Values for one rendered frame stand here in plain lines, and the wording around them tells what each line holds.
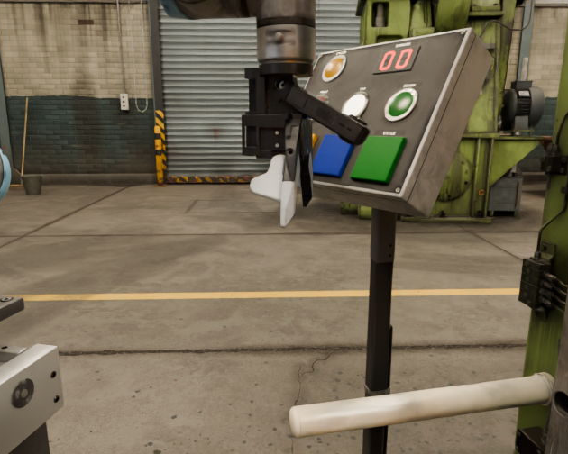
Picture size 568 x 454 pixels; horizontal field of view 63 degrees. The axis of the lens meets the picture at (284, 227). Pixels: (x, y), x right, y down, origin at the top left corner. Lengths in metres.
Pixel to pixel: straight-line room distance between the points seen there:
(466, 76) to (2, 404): 0.75
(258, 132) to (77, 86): 8.26
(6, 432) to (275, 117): 0.49
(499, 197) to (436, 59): 5.09
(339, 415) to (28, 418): 0.42
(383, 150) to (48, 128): 8.46
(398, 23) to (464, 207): 2.04
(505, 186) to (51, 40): 7.19
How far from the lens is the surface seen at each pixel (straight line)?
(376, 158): 0.73
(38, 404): 0.70
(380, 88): 0.83
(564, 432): 0.63
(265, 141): 0.61
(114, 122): 8.63
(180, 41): 8.40
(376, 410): 0.78
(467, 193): 5.37
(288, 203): 0.57
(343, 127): 0.60
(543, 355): 0.95
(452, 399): 0.83
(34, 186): 7.90
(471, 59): 0.80
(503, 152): 5.69
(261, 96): 0.63
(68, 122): 8.89
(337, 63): 0.94
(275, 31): 0.61
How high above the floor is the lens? 1.06
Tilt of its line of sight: 13 degrees down
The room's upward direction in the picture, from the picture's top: straight up
